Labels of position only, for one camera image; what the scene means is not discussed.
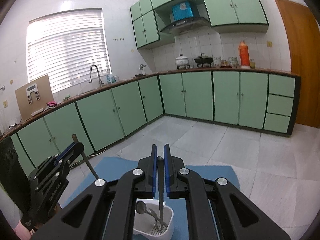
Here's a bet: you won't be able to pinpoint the chrome kitchen faucet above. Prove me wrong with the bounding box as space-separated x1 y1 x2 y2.
89 64 104 88

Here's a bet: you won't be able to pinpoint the person's left hand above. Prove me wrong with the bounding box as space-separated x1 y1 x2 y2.
13 220 35 240

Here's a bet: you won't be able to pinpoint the blue table cloth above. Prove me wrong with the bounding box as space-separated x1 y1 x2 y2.
63 157 240 239

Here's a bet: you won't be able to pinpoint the metal spoon left compartment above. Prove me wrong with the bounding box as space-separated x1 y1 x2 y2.
135 200 158 227

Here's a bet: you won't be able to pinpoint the white utensil holder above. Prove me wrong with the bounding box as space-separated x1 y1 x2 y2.
133 199 174 240

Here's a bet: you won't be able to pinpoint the pink cloth on counter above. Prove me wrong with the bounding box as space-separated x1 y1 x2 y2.
47 101 57 107

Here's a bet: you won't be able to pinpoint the cardboard box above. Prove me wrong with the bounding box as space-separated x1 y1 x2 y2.
15 75 54 121

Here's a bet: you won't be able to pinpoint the window blinds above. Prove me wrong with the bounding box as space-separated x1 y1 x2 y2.
26 8 112 93

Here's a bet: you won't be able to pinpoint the small figurine on counter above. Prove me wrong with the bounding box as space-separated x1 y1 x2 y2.
135 64 146 77

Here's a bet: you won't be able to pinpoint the lower green cabinets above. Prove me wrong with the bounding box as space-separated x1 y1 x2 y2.
7 69 301 174

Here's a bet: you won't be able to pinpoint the green cabinets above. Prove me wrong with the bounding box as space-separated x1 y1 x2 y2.
7 69 301 174
130 0 269 49

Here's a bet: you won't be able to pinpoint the white cooking pot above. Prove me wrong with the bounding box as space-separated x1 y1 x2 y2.
175 54 190 70

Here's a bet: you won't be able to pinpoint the patterned ceramic jar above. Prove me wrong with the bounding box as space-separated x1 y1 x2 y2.
213 56 222 68

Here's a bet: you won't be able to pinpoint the black wok with lid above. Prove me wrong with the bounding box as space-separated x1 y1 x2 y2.
194 53 213 68

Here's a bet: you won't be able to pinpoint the orange thermos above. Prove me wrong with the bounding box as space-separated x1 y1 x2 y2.
238 40 250 68

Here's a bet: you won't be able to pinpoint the blue box above hood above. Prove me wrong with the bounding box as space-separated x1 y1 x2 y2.
171 1 197 21

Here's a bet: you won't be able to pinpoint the black range hood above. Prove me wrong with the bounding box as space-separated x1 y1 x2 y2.
161 17 211 36

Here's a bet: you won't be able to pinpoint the wooden door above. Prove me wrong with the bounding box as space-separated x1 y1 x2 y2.
275 0 319 128

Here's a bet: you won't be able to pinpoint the upper green cabinets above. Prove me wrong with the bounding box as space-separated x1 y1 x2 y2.
130 0 269 49

